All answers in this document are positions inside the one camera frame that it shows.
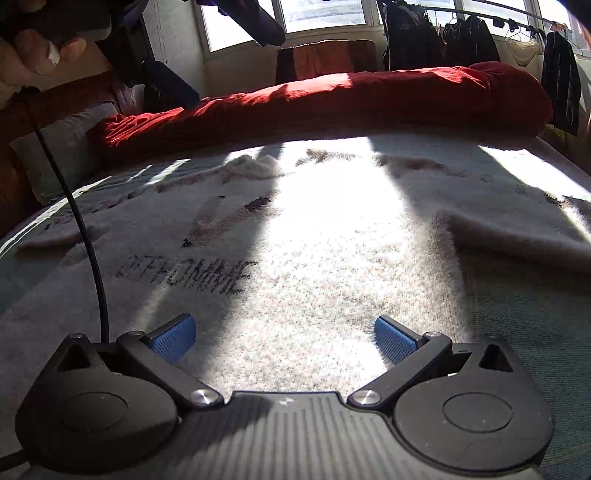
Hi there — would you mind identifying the red wooden headboard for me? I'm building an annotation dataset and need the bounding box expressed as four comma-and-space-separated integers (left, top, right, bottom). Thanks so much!
0, 69, 139, 241

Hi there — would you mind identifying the metal clothes rail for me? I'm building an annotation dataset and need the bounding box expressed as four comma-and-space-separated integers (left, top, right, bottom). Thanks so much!
452, 6, 575, 29

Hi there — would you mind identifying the black cable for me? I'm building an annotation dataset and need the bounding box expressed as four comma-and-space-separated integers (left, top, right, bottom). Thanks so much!
11, 85, 110, 346

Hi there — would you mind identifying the dark hanging garment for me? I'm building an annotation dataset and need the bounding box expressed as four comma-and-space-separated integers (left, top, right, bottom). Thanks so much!
381, 0, 444, 72
276, 46, 296, 85
441, 14, 502, 68

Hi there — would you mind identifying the beige knit sweater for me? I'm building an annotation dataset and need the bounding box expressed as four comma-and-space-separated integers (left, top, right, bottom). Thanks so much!
0, 147, 591, 462

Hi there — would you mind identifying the dark hanging jacket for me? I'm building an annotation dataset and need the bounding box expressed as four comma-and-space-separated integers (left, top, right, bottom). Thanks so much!
540, 30, 583, 137

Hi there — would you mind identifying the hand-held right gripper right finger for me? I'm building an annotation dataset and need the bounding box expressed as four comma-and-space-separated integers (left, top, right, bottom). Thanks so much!
347, 315, 532, 411

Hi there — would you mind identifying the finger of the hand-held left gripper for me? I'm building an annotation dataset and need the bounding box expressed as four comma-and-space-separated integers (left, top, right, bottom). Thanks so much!
196, 0, 287, 47
141, 60, 202, 110

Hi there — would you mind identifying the grey plaid pillow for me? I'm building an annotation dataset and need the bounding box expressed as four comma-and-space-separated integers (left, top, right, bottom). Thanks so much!
9, 102, 121, 206

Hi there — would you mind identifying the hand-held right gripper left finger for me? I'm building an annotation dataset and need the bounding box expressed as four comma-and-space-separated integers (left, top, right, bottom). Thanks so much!
34, 313, 222, 411

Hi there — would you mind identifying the person's left hand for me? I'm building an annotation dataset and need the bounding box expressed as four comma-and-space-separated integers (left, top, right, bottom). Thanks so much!
0, 28, 88, 88

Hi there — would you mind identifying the beige hanging garment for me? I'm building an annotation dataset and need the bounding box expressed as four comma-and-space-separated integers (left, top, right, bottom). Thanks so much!
503, 28, 543, 68

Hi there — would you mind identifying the red duvet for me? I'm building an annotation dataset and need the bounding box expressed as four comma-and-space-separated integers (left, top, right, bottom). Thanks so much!
88, 61, 554, 160

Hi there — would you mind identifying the window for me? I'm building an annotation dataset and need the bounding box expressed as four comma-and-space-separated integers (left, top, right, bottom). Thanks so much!
196, 0, 591, 54

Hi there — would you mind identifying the green plaid bed blanket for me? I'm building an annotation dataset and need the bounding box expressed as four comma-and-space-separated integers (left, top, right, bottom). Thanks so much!
0, 131, 591, 480

